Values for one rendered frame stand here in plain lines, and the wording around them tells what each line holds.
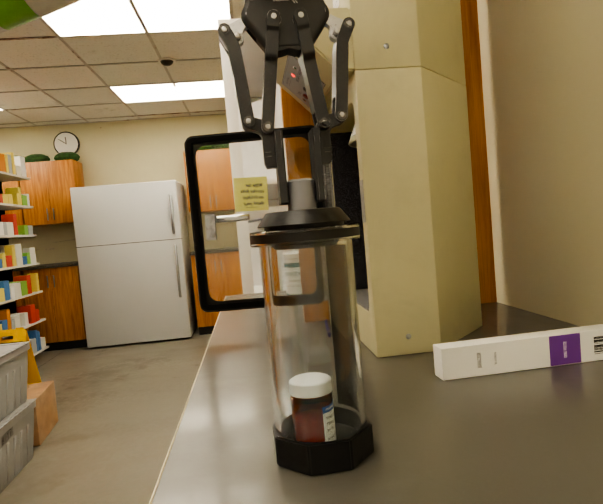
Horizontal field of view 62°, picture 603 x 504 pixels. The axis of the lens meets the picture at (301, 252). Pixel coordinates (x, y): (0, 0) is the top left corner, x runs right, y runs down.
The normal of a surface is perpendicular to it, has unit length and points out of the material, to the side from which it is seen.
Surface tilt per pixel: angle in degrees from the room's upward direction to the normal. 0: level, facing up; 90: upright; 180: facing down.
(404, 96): 90
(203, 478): 0
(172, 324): 90
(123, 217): 90
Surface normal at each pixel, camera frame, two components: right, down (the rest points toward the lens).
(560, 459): -0.08, -1.00
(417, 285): 0.10, 0.04
